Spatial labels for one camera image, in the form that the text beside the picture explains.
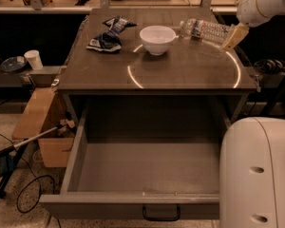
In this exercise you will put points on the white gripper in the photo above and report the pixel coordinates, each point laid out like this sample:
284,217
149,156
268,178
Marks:
248,9

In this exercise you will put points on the clear plastic water bottle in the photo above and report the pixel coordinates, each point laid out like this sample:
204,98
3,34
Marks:
204,30

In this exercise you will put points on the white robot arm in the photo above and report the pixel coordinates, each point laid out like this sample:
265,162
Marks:
252,154

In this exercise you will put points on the open grey top drawer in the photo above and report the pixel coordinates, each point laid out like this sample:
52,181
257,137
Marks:
131,151

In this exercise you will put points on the white ceramic bowl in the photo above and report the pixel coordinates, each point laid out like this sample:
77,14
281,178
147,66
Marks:
157,39

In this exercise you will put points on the crumpled blue chip bag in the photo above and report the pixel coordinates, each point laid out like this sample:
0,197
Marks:
109,41

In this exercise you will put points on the white paper cup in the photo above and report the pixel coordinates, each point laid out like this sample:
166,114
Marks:
33,58

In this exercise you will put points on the low grey side shelf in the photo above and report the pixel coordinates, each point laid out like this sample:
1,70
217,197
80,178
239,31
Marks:
41,78

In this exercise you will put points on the cardboard box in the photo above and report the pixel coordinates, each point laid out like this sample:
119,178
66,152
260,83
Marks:
44,110

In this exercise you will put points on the blue plate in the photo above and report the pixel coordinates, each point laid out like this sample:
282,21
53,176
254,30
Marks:
13,64

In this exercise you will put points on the black drawer handle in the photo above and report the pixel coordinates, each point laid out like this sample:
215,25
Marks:
166,213

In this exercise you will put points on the grabber tool with black handle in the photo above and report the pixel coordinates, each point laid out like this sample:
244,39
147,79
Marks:
11,155

